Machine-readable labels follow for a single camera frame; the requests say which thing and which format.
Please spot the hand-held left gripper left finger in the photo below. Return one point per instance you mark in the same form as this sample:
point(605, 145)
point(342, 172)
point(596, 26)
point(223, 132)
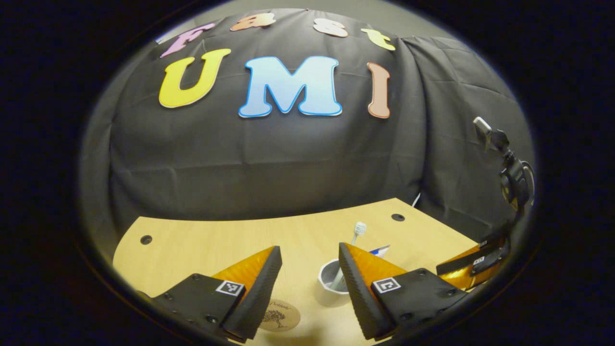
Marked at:
point(259, 298)

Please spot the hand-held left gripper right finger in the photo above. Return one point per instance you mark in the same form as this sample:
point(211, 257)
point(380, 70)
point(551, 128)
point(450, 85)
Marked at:
point(358, 298)

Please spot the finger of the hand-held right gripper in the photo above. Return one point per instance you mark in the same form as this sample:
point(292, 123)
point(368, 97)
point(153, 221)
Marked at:
point(461, 262)
point(485, 266)

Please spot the round wooden coaster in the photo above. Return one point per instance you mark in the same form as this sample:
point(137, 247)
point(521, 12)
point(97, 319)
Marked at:
point(283, 315)

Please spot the white cup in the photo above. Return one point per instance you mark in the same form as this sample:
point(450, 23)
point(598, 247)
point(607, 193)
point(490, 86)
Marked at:
point(328, 294)

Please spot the white toothpaste tube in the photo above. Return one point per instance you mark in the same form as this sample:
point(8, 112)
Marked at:
point(381, 251)

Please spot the white toothbrush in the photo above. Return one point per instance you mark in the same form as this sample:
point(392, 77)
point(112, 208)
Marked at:
point(359, 228)

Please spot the wooden desktop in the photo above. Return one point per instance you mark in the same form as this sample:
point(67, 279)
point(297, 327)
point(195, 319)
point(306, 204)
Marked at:
point(202, 245)

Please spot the black backdrop cloth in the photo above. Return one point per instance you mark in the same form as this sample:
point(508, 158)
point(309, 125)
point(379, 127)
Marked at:
point(288, 158)

